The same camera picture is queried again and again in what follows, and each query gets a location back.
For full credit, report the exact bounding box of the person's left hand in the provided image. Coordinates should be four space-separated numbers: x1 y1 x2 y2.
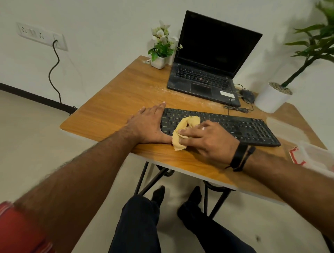
125 101 173 145

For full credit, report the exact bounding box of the person's right hand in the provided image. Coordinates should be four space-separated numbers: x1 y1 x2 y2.
177 120 240 165

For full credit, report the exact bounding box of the yellow cleaning cloth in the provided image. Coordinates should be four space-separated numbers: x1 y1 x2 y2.
171 115 201 152

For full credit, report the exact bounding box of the black keyboard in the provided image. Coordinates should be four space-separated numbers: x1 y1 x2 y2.
159 107 282 147

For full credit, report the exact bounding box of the clear plastic container lid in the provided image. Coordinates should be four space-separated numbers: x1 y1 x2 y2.
266 116 311 145

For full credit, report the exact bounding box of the clear plastic container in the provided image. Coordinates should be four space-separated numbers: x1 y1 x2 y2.
288 140 334 179

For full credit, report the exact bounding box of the person's right forearm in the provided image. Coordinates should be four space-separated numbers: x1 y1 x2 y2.
244 150 334 242

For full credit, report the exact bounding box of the person's left forearm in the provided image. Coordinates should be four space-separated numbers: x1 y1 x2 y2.
13 128 139 253

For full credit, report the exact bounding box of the person's right leg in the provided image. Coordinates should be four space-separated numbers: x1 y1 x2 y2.
177 185 257 253

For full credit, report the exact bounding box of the person's leg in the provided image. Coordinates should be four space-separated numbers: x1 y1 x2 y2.
177 185 257 253
108 185 166 253

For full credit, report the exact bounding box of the person's left leg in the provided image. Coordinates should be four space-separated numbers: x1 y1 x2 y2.
108 185 166 253

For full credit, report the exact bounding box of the black wristband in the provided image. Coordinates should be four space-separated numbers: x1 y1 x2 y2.
225 142 257 172

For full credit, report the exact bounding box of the black computer mouse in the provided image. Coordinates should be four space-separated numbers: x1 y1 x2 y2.
239 89 256 104

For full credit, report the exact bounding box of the tall green plant white pot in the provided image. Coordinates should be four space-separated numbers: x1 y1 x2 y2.
254 0 334 114

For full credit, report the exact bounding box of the small white flower pot plant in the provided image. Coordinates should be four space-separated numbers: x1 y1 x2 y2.
147 20 183 70

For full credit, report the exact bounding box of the black laptop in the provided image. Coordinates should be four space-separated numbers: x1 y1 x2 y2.
167 10 263 108

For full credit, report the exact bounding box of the black skirting board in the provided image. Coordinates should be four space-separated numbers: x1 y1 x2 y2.
0 82 78 115

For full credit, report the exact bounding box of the red left sleeve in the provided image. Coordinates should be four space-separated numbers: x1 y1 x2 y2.
0 201 55 253

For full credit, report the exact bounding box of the black metal table frame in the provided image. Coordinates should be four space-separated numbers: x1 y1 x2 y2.
133 161 233 219

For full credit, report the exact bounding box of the black mouse cable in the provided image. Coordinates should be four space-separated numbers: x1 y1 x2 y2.
233 83 255 111

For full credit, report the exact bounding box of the black power cable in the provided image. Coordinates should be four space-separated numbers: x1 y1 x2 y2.
48 40 78 115

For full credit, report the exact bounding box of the white wall socket panel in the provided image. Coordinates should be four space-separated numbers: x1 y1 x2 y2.
16 22 69 52

